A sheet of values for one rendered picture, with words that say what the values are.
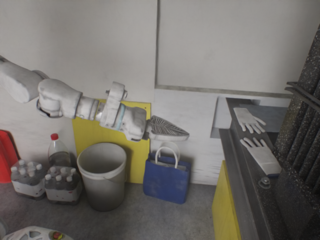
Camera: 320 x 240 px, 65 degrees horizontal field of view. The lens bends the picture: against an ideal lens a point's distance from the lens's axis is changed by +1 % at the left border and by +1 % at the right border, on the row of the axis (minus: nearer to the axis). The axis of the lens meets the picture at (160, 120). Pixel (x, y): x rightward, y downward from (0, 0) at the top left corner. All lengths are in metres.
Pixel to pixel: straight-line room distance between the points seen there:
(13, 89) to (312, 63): 0.70
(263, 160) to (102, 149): 0.98
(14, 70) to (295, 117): 0.71
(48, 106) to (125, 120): 0.19
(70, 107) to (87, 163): 1.03
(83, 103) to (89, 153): 0.99
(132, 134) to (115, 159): 1.03
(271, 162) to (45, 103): 0.84
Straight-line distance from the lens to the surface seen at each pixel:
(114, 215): 1.67
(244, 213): 1.21
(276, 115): 1.46
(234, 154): 1.49
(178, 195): 1.65
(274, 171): 1.06
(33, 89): 0.69
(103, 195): 1.56
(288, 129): 0.73
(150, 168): 1.56
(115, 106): 0.63
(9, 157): 1.96
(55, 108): 0.68
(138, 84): 1.42
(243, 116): 1.35
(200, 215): 1.69
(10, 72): 0.71
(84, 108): 0.65
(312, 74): 0.66
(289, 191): 0.87
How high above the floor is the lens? 1.33
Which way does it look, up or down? 32 degrees down
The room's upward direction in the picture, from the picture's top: 3 degrees clockwise
